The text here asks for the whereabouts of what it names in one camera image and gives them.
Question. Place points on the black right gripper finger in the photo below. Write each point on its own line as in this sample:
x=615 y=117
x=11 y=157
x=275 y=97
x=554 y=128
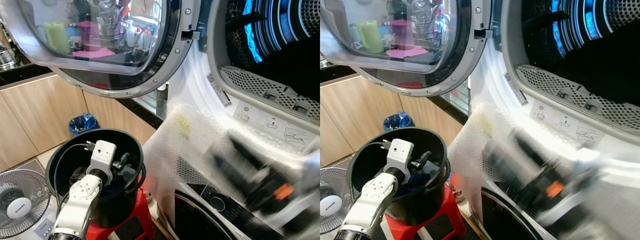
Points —
x=230 y=167
x=532 y=145
x=505 y=167
x=247 y=145

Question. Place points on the clear bubble wrap sheet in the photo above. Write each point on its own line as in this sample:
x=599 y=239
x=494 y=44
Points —
x=175 y=145

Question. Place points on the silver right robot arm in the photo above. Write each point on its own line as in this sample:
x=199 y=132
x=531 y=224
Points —
x=587 y=197
x=310 y=200

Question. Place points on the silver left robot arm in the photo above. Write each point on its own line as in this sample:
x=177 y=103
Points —
x=77 y=205
x=367 y=202

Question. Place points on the black front washing machine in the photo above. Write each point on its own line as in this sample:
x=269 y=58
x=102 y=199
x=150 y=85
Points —
x=505 y=220
x=200 y=215

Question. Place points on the dark blue garment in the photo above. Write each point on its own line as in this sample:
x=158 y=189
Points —
x=112 y=182
x=415 y=185

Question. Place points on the bin with blue bag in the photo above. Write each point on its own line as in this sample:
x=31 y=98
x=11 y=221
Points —
x=82 y=123
x=397 y=121

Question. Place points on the black plastic bucket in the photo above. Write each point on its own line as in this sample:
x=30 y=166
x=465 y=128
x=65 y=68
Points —
x=415 y=210
x=107 y=210

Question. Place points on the red plastic stool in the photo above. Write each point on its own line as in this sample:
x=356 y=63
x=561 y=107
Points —
x=450 y=207
x=142 y=207

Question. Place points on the white dryer with drum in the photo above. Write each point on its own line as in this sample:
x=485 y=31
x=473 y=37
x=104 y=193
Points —
x=505 y=95
x=200 y=85

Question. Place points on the white floor fan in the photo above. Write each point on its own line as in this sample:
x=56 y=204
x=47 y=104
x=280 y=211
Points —
x=20 y=207
x=330 y=205

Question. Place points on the round glass dryer door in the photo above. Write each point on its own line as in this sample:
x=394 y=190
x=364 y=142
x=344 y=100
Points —
x=125 y=80
x=430 y=82

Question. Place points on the wooden kitchen cabinets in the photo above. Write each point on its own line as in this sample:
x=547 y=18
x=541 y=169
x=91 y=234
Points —
x=350 y=115
x=45 y=115

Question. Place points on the pink table mat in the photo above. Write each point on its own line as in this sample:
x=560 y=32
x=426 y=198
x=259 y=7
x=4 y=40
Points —
x=407 y=52
x=95 y=52

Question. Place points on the pink plastic jug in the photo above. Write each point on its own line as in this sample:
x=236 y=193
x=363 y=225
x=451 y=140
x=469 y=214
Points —
x=88 y=35
x=402 y=34

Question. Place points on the green plastic cup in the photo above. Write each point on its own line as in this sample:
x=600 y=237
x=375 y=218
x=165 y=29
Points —
x=56 y=37
x=370 y=36

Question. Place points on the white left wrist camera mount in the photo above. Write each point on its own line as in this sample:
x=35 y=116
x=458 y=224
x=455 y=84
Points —
x=102 y=155
x=400 y=154

